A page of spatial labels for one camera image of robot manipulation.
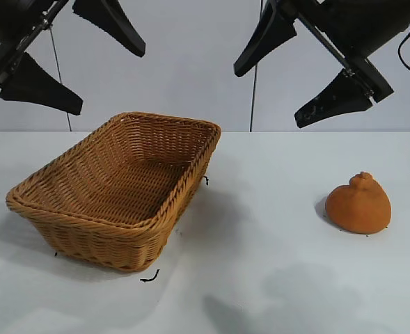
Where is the orange fruit with knob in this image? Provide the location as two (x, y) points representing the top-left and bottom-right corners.
(324, 170), (393, 234)

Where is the brown woven wicker basket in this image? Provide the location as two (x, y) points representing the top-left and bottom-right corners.
(5, 111), (223, 273)

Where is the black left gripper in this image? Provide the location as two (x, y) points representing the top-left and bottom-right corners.
(0, 0), (147, 116)

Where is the thin black hanging cable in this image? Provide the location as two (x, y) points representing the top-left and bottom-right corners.
(50, 27), (71, 132)
(250, 0), (263, 133)

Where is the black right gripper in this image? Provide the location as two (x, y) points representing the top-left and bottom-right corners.
(233, 0), (410, 129)

